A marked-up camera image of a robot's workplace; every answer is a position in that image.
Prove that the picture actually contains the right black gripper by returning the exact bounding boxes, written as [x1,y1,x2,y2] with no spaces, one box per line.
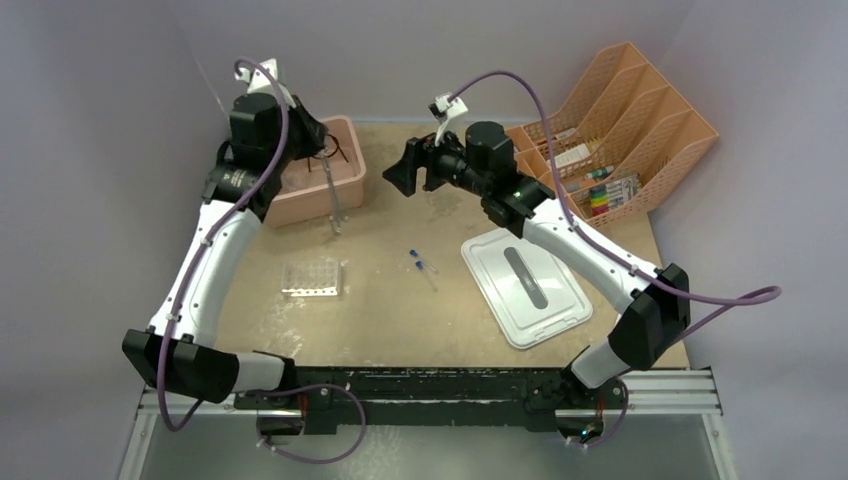
[384,122,491,199]

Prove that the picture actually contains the pink plastic bin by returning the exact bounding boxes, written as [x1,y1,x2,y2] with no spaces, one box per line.
[263,115,367,227]

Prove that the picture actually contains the blue capped test tube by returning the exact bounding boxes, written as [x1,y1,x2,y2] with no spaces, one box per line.
[409,249,438,274]
[415,261,438,291]

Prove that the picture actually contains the metal crucible tongs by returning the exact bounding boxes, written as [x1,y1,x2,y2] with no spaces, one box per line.
[320,155,346,236]

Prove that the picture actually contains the clear well plate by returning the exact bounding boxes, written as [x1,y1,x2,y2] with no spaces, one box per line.
[280,259,342,298]

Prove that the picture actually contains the white plastic bin lid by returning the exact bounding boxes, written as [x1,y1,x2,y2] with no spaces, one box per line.
[461,229,593,350]

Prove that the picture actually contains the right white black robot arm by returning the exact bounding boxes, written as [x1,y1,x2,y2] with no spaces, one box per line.
[382,121,691,407]

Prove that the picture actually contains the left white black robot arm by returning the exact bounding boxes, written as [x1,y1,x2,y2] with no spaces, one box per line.
[122,93,328,409]

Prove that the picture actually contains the set of coloured markers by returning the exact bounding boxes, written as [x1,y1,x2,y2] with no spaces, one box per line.
[589,174,641,216]

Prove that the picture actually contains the orange mesh file organizer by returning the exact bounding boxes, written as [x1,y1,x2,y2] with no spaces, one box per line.
[506,43,719,227]

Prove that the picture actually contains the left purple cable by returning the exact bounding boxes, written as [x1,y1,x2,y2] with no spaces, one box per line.
[156,58,368,464]

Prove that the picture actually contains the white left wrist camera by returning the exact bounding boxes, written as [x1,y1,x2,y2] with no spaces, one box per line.
[234,58,294,105]

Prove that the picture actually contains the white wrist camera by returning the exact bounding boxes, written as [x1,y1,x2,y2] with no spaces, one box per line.
[234,58,294,105]
[428,93,468,146]

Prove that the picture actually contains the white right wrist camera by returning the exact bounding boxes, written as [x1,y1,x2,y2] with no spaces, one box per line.
[428,93,468,146]

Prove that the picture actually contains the aluminium rail frame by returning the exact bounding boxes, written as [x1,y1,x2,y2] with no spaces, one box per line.
[119,367,740,480]

